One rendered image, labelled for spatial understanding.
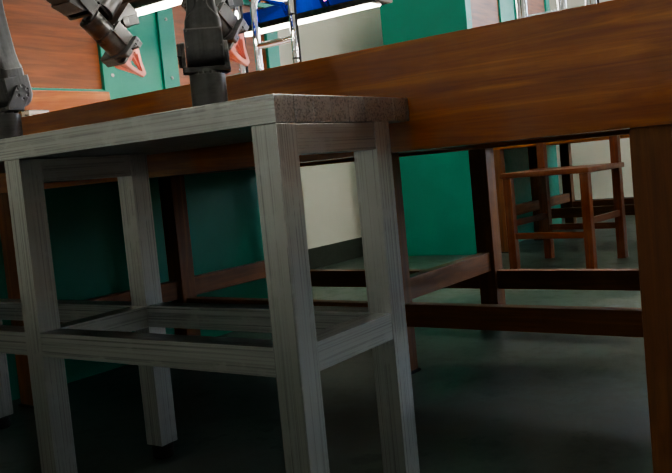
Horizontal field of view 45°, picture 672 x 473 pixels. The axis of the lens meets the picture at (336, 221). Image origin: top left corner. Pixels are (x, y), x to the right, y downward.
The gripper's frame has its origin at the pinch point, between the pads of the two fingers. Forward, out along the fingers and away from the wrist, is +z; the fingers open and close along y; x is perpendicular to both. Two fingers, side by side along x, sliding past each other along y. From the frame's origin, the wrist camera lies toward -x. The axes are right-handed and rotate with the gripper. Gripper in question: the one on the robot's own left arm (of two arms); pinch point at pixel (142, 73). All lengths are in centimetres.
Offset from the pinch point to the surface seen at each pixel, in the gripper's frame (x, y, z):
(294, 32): -42, -11, 30
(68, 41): -21, 46, -2
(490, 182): -34, -49, 97
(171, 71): -41, 45, 33
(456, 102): 30, -100, -3
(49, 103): 3.2, 38.7, 0.7
